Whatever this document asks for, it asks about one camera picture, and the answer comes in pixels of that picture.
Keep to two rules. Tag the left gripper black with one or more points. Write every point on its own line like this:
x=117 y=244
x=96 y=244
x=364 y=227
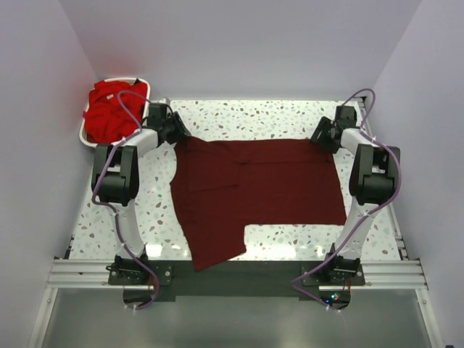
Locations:
x=175 y=127

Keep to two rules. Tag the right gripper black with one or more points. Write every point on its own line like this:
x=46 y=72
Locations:
x=325 y=134

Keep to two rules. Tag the dark red t shirt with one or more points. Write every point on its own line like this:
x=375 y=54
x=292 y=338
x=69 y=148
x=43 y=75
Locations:
x=220 y=187

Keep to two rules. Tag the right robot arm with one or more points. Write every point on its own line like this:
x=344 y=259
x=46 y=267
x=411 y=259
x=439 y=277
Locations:
x=373 y=184

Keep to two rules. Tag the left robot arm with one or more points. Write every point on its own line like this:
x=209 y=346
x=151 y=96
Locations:
x=115 y=183

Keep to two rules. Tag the bright red t shirt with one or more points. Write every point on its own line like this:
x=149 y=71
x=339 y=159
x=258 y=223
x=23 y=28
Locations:
x=112 y=112

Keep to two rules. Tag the white plastic laundry basket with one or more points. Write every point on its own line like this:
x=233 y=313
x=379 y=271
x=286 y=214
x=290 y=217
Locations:
x=85 y=139

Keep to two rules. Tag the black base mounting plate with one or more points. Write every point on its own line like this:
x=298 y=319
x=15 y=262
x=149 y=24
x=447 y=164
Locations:
x=165 y=281

